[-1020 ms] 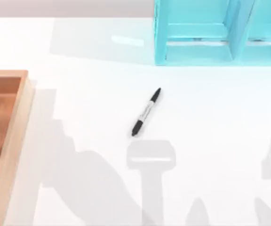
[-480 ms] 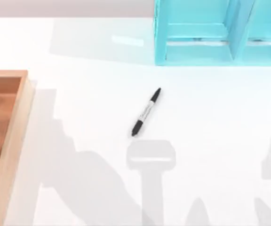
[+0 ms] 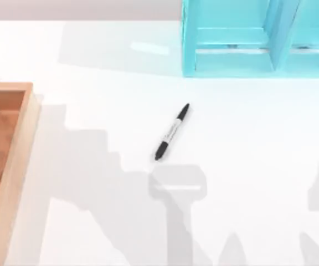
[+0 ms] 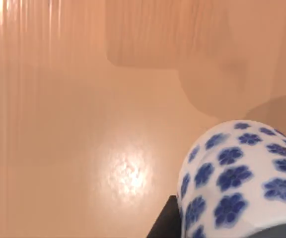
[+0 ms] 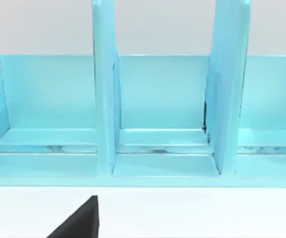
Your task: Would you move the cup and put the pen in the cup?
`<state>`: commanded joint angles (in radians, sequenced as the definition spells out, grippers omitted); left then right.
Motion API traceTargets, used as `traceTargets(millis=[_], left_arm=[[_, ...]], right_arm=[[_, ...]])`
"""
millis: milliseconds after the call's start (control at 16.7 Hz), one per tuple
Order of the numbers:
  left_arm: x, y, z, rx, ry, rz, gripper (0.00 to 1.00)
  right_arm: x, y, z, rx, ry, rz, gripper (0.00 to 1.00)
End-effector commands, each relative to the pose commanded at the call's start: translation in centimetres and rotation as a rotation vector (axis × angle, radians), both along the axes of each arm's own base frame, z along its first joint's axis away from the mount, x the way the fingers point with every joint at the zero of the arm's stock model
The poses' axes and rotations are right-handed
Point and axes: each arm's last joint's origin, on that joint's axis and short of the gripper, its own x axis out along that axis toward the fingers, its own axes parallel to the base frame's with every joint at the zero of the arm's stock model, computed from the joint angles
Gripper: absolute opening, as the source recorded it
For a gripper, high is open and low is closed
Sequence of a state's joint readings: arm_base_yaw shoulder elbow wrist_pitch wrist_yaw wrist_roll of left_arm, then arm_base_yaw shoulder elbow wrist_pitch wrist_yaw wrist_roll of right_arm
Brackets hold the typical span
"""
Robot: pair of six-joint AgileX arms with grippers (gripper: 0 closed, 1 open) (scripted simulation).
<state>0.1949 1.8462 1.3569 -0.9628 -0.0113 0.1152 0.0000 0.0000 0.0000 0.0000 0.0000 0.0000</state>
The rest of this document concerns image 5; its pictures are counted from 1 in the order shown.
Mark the light blue rack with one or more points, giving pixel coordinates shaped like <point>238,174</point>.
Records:
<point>158,99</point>

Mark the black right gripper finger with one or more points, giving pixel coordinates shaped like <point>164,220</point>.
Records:
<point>83,220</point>

